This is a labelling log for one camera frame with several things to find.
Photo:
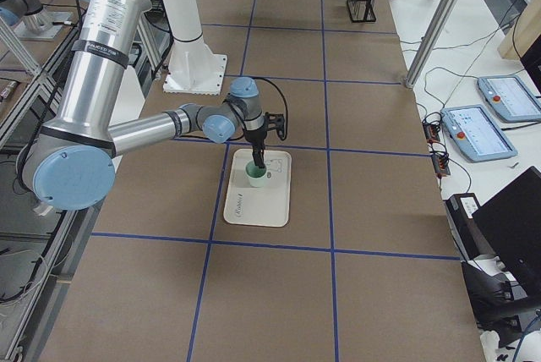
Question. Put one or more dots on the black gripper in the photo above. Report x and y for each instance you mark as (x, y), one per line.
(255, 138)

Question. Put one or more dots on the mint green plastic cup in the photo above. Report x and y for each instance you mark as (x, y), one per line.
(256, 175)

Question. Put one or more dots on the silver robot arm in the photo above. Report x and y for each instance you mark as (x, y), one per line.
(70, 166)

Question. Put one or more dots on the cream rectangular tray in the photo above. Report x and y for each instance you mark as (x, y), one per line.
(258, 193)

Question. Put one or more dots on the brown paper table mat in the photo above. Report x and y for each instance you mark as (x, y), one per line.
(361, 268)

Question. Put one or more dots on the near blue teach pendant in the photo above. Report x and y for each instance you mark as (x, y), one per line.
(476, 135)

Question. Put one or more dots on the blue teach pendant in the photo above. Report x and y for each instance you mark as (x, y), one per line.
(476, 135)
(510, 98)

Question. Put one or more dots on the black laptop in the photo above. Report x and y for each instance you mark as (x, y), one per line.
(510, 221)

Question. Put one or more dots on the far blue teach pendant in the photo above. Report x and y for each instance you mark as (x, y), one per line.
(510, 98)

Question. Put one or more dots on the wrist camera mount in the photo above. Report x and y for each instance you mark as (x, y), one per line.
(277, 122)

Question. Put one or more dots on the black wire cup rack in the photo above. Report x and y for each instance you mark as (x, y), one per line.
(361, 11)

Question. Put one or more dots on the aluminium frame post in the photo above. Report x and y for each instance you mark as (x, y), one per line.
(432, 34)

